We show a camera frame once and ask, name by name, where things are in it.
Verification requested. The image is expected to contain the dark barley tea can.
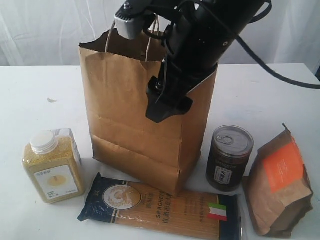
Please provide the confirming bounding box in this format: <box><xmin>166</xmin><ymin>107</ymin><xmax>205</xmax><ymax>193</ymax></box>
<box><xmin>206</xmin><ymin>125</ymin><xmax>254</xmax><ymax>192</ymax></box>

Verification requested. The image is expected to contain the black cable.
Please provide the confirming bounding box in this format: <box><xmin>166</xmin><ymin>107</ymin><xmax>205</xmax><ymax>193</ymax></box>
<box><xmin>149</xmin><ymin>0</ymin><xmax>320</xmax><ymax>90</ymax></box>

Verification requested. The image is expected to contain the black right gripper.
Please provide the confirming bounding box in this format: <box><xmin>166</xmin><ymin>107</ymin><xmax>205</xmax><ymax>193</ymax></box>
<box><xmin>145</xmin><ymin>0</ymin><xmax>272</xmax><ymax>123</ymax></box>

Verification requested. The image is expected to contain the spaghetti package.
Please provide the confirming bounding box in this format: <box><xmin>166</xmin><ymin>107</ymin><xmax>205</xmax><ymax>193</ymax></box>
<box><xmin>77</xmin><ymin>173</ymin><xmax>242</xmax><ymax>240</ymax></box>

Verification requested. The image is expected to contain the millet bottle with white cap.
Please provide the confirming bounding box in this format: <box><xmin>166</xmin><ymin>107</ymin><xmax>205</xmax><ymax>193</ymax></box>
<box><xmin>22</xmin><ymin>128</ymin><xmax>86</xmax><ymax>204</ymax></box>

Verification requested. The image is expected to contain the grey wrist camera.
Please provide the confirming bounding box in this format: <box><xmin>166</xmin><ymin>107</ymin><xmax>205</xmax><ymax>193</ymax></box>
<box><xmin>114</xmin><ymin>10</ymin><xmax>145</xmax><ymax>40</ymax></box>

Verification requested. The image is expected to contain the kraft pouch with orange label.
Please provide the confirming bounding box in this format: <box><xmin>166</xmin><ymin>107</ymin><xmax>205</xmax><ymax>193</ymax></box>
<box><xmin>242</xmin><ymin>128</ymin><xmax>313</xmax><ymax>239</ymax></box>

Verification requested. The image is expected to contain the brown paper shopping bag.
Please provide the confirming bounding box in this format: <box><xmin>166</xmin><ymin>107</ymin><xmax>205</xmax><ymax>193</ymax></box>
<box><xmin>79</xmin><ymin>29</ymin><xmax>216</xmax><ymax>195</ymax></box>

